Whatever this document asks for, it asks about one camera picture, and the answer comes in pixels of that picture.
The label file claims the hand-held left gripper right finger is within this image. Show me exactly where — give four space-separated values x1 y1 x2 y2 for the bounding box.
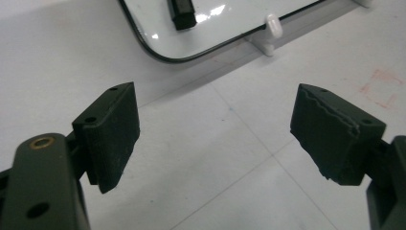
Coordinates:
289 83 387 186

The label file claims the white plastic clip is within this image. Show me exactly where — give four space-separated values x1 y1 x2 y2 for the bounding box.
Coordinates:
245 12 284 58

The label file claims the black rectangular block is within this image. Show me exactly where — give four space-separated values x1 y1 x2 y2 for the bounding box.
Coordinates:
168 0 197 32

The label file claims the white table cover sheet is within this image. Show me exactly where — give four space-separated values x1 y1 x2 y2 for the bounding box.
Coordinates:
0 0 406 230

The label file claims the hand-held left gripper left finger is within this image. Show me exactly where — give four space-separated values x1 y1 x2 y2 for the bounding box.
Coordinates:
71 81 141 195

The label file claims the white whiteboard with black rim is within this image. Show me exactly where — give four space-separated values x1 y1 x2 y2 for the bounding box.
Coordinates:
118 0 327 64

